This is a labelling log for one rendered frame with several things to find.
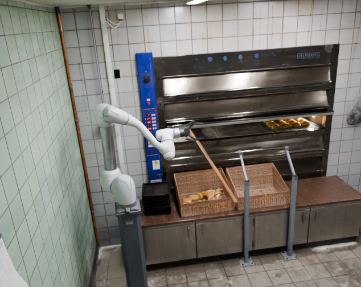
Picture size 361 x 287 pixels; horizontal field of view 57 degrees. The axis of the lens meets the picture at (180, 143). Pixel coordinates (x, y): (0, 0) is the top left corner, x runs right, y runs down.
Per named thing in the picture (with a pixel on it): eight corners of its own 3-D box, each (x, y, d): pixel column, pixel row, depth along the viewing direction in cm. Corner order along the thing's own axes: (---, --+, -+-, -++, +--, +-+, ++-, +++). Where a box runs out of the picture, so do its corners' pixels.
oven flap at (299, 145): (169, 167, 363) (167, 149, 363) (322, 150, 382) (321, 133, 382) (169, 167, 358) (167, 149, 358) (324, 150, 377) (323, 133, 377)
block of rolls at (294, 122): (254, 116, 438) (254, 112, 436) (288, 113, 443) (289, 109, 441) (272, 130, 381) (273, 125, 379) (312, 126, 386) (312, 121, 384)
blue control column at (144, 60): (148, 172, 570) (134, 42, 496) (157, 171, 572) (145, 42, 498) (154, 241, 390) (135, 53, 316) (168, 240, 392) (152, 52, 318)
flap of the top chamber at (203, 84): (163, 97, 336) (161, 78, 336) (329, 82, 355) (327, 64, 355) (163, 96, 332) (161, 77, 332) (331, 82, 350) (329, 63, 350)
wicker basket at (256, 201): (225, 189, 380) (224, 167, 370) (271, 183, 386) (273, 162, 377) (237, 211, 335) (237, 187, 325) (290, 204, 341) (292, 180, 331)
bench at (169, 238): (138, 242, 391) (133, 199, 371) (331, 216, 416) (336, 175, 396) (139, 275, 339) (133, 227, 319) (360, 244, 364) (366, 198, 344)
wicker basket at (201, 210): (173, 195, 374) (172, 172, 365) (222, 188, 381) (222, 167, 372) (180, 218, 329) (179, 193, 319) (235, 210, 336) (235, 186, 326)
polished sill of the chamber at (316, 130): (166, 146, 362) (165, 143, 360) (321, 130, 380) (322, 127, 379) (167, 148, 356) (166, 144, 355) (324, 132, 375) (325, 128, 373)
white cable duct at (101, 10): (127, 221, 380) (98, 4, 300) (131, 220, 380) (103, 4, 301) (127, 222, 378) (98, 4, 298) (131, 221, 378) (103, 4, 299)
